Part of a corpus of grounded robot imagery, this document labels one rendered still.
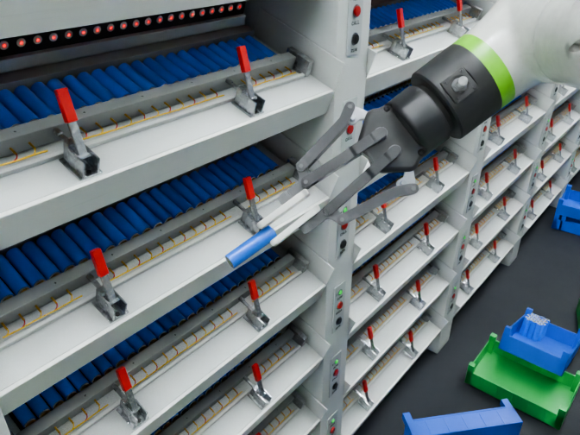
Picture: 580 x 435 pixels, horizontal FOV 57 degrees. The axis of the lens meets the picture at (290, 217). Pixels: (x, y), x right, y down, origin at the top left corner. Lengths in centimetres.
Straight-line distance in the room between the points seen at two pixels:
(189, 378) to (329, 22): 60
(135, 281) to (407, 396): 126
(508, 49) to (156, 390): 67
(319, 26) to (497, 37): 36
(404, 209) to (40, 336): 92
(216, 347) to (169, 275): 21
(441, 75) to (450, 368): 148
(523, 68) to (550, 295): 187
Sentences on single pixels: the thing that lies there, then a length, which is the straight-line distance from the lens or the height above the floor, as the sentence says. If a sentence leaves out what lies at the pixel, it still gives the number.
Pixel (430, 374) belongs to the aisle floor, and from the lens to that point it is 194.
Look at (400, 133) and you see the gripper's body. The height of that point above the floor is 114.
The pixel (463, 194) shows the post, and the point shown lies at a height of 63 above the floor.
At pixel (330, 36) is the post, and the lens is 90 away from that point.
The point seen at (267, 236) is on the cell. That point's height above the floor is 103.
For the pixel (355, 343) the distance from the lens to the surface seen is 151.
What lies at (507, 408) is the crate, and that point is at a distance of 163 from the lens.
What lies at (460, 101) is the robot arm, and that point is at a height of 118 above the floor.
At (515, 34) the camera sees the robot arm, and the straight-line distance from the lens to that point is 63.
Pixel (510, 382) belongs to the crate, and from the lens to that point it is 199.
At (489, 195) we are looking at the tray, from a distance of 192.
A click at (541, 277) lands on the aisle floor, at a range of 254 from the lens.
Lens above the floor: 135
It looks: 29 degrees down
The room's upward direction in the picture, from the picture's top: straight up
